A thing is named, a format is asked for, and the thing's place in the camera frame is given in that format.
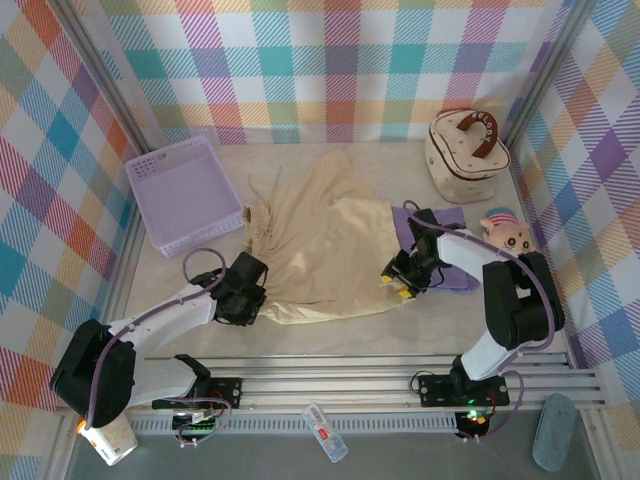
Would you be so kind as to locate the purple t-shirt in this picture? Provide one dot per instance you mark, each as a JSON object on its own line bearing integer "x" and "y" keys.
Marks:
{"x": 450, "y": 217}

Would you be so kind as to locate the plush doll with striped hat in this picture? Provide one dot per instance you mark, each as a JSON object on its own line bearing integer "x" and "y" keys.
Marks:
{"x": 505, "y": 232}

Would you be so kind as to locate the lilac plastic mesh basket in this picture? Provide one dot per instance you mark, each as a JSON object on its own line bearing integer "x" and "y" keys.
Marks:
{"x": 185, "y": 200}

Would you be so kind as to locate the small controller circuit board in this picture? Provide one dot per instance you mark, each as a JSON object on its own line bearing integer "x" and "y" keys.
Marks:
{"x": 472, "y": 417}
{"x": 197, "y": 425}

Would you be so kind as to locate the white and orange paper cup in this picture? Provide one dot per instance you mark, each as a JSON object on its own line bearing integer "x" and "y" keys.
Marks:
{"x": 112, "y": 442}

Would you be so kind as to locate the blue-grey oval case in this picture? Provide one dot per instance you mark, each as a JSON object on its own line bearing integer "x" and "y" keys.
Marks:
{"x": 554, "y": 432}

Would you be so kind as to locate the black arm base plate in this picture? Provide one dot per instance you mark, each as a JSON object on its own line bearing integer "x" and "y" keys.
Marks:
{"x": 435, "y": 390}
{"x": 227, "y": 390}

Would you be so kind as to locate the aluminium rail frame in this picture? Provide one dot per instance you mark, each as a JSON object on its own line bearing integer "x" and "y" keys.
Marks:
{"x": 325, "y": 385}

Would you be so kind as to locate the aluminium frame post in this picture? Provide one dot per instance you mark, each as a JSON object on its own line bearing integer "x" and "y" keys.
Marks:
{"x": 548, "y": 75}
{"x": 107, "y": 80}

